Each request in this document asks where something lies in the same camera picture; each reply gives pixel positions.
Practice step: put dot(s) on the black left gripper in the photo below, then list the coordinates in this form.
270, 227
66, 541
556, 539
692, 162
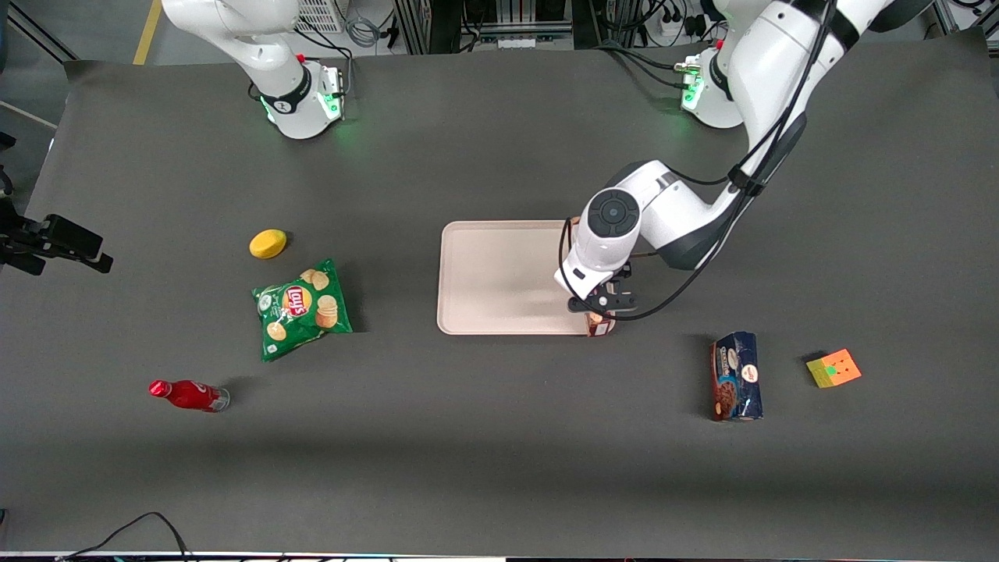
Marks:
627, 270

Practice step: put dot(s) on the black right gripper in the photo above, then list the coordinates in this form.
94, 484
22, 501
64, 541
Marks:
9, 222

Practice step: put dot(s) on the red cookie box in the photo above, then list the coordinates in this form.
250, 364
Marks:
599, 326

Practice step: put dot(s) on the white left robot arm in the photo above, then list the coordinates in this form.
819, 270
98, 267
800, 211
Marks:
773, 62

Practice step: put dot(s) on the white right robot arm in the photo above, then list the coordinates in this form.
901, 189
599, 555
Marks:
293, 94

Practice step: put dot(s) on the pale pink plastic tray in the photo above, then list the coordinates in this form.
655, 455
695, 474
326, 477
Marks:
499, 273

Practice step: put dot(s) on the blue cookie box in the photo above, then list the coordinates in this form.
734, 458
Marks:
736, 377

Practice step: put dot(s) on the white perforated box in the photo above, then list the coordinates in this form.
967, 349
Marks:
320, 14

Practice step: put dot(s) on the red soda bottle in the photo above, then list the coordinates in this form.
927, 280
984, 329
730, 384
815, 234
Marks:
187, 395

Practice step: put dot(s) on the yellow lemon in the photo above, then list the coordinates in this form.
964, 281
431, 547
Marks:
268, 243

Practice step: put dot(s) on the dark grey table mat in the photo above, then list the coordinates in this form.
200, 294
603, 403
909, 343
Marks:
499, 468

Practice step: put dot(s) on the green chips bag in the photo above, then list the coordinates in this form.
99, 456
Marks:
300, 311

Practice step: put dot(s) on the colourful puzzle cube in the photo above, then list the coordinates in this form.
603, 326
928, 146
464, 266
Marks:
833, 368

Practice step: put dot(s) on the white power strip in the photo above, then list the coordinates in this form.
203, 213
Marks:
677, 27

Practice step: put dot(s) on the dark equipment rack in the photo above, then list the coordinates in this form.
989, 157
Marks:
511, 19

